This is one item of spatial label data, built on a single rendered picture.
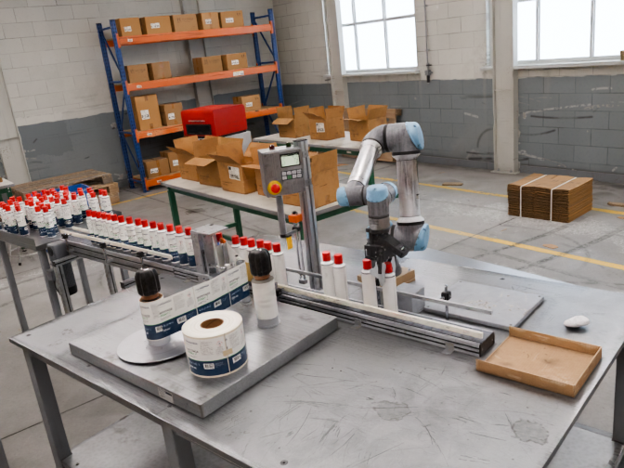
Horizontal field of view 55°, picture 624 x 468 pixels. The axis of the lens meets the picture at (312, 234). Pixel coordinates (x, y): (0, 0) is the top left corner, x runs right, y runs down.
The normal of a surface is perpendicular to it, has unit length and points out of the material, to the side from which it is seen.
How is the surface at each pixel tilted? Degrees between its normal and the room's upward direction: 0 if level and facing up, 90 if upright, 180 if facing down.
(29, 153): 90
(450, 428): 0
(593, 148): 90
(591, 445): 0
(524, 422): 0
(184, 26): 91
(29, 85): 90
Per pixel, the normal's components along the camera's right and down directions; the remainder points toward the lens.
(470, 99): -0.78, 0.27
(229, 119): 0.76, 0.11
